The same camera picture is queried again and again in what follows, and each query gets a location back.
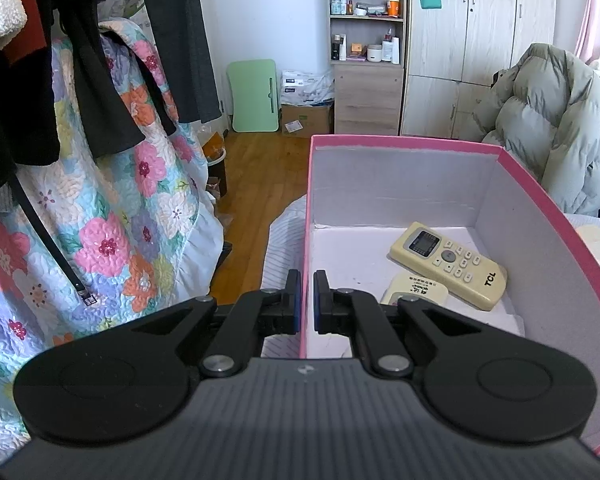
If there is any floral quilt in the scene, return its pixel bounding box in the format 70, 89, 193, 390
0, 17, 226, 466

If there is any black belt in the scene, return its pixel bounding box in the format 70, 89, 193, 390
10, 175, 98, 306

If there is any dark red garment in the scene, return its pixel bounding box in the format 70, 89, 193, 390
7, 7, 48, 66

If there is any green folding table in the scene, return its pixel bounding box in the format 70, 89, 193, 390
227, 59, 281, 133

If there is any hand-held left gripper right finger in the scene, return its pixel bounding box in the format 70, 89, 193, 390
313, 270, 483, 378

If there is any brown cardboard box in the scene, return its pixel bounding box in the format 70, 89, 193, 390
280, 102, 335, 137

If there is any pink curtain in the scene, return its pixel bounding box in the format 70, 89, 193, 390
577, 0, 600, 63

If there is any trash bin with orange bag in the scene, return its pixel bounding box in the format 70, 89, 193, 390
202, 132, 228, 196

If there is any white plastic package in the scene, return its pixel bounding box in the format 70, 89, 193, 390
280, 70, 335, 107

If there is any dark grey garment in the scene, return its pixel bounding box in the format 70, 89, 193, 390
130, 0, 224, 126

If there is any wooden shelf unit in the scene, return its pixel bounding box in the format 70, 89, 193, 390
327, 0, 406, 136

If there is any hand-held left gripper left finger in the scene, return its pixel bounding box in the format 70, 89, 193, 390
130, 270, 302, 380

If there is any pink cardboard box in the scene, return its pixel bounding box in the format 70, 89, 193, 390
300, 134, 600, 456

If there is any black frilled garment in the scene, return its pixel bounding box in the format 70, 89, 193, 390
50, 0, 177, 160

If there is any long cream remote control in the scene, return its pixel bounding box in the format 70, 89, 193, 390
389, 221, 508, 312

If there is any light wooden wardrobe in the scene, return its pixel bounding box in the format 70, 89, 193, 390
400, 0, 558, 141

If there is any cream labelled remote control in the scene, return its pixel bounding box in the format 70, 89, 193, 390
381, 274, 449, 307

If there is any black long coat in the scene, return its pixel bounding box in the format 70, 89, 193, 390
0, 0, 63, 221

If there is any grey puffer jacket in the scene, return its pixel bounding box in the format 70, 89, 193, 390
472, 42, 600, 217

